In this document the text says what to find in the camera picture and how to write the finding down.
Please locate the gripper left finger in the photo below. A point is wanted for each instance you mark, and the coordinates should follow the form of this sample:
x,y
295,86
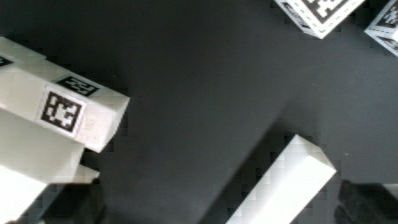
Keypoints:
x,y
69,204

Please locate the small tagged white cube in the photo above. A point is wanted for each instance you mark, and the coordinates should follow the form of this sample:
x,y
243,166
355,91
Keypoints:
x,y
382,28
318,14

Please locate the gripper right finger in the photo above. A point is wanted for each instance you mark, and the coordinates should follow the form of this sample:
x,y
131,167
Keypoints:
x,y
368,203

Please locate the white chair seat part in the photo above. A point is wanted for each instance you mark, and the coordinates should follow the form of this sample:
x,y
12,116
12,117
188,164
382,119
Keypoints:
x,y
39,162

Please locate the white chair leg block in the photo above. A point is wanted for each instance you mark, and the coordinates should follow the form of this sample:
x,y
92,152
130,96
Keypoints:
x,y
55,98

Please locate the white U-shaped border frame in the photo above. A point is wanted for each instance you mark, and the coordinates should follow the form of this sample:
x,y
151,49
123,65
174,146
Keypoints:
x,y
288,186

